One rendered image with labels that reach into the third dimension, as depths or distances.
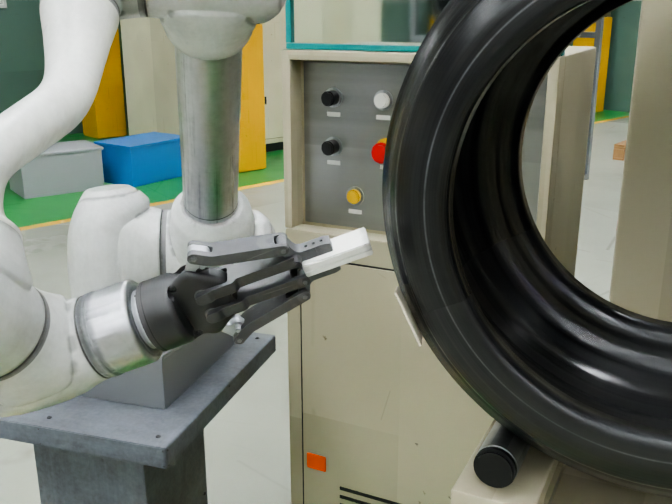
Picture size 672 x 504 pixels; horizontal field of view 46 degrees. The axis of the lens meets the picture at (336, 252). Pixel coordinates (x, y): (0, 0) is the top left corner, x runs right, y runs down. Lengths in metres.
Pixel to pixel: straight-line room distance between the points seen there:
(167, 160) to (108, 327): 5.78
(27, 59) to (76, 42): 7.96
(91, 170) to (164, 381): 4.91
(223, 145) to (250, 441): 1.50
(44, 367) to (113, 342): 0.07
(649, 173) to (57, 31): 0.77
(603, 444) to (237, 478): 1.79
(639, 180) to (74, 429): 1.00
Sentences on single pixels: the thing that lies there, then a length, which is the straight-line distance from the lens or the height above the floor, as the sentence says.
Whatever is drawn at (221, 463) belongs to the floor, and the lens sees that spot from 2.56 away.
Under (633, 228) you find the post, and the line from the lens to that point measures 1.12.
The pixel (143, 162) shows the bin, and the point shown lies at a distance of 6.39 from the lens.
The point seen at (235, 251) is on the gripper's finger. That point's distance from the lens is 0.77.
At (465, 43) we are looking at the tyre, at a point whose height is 1.32.
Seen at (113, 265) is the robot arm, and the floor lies 0.89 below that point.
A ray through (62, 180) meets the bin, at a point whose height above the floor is 0.10.
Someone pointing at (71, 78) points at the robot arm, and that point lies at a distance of 1.01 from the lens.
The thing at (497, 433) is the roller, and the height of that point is 0.92.
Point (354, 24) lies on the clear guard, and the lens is 1.59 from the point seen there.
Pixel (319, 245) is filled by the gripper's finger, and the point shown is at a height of 1.13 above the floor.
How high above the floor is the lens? 1.36
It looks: 17 degrees down
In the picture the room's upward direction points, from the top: straight up
